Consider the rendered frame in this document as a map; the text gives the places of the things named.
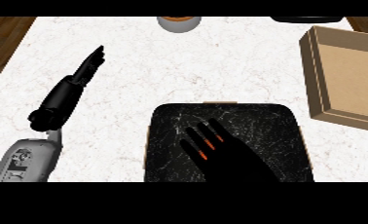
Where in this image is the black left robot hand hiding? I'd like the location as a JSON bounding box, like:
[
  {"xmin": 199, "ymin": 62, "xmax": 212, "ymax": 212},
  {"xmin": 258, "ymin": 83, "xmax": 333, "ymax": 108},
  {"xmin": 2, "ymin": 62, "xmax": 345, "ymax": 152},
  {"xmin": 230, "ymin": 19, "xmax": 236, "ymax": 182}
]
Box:
[{"xmin": 26, "ymin": 45, "xmax": 106, "ymax": 132}]

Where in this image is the cardboard box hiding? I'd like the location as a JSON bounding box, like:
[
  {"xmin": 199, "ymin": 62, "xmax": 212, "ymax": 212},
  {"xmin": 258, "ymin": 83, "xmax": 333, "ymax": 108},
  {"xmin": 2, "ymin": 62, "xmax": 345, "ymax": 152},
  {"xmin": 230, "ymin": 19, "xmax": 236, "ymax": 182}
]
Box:
[{"xmin": 296, "ymin": 25, "xmax": 368, "ymax": 131}]

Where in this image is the black flat object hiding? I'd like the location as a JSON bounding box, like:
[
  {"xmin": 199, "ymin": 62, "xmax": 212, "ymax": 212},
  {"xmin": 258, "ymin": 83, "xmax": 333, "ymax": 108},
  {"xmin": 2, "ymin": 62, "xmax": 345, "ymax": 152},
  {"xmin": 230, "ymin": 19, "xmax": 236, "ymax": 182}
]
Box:
[{"xmin": 268, "ymin": 16, "xmax": 345, "ymax": 24}]

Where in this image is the black marble tray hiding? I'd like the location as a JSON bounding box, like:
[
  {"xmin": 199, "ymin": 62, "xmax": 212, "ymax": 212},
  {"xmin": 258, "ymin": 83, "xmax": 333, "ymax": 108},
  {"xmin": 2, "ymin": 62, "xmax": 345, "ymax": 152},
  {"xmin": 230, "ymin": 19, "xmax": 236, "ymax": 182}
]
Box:
[{"xmin": 141, "ymin": 102, "xmax": 316, "ymax": 183}]

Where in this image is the grey cylindrical container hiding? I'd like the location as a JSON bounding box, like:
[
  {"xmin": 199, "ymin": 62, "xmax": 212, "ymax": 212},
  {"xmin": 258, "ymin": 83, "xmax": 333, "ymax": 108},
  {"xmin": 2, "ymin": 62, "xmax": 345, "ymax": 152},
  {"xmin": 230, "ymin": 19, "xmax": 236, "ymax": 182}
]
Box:
[{"xmin": 155, "ymin": 16, "xmax": 202, "ymax": 34}]

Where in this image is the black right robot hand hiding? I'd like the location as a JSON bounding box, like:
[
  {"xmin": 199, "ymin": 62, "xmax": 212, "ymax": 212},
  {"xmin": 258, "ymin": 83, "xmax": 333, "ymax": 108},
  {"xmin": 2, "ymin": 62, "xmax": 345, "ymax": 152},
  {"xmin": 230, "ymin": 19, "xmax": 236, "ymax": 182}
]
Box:
[{"xmin": 178, "ymin": 117, "xmax": 282, "ymax": 183}]

